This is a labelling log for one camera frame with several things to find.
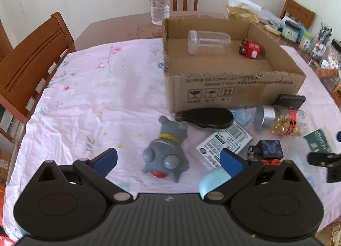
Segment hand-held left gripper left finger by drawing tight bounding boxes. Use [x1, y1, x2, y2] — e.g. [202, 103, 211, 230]
[35, 148, 134, 204]

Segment black-lidded glass jar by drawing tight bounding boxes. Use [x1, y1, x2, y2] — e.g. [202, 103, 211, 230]
[282, 20, 304, 43]

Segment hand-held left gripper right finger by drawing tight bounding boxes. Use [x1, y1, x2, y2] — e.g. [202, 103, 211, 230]
[206, 148, 309, 205]

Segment grey animal toy figure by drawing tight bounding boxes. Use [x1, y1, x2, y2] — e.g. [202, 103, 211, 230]
[142, 116, 191, 184]

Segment brown cardboard carton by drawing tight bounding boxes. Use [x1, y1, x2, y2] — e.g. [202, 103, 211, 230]
[317, 219, 341, 246]

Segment gold tissue packet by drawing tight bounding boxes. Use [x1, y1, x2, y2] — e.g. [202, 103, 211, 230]
[226, 4, 260, 24]

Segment cluttered shelf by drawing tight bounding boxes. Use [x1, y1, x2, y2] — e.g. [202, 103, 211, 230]
[0, 102, 27, 182]

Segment clear plastic jar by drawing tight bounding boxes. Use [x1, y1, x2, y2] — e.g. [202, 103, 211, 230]
[188, 30, 232, 55]

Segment black digital timer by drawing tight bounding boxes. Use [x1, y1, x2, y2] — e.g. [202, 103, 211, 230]
[272, 94, 306, 110]

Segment green-lidded jar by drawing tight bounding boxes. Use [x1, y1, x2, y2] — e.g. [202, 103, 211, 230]
[298, 32, 315, 52]

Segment cardboard box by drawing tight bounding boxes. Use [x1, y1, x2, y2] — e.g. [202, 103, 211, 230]
[162, 17, 307, 114]

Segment red toy car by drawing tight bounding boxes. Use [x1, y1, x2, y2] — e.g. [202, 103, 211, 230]
[238, 38, 262, 59]

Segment clear plastic bag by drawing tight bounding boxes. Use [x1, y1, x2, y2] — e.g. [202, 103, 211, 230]
[327, 39, 341, 94]

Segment black cube toy red wheels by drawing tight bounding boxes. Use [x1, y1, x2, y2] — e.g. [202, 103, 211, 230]
[248, 139, 283, 166]

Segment dark green small box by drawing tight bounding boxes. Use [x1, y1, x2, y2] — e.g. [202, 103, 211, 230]
[304, 128, 339, 154]

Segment light blue oval case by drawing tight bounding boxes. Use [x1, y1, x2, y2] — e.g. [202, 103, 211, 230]
[198, 167, 232, 200]

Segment silver-capped capsule bottle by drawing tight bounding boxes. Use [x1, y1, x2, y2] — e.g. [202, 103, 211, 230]
[253, 105, 309, 137]

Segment pen holder with pens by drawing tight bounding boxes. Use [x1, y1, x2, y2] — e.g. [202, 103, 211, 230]
[310, 22, 333, 58]

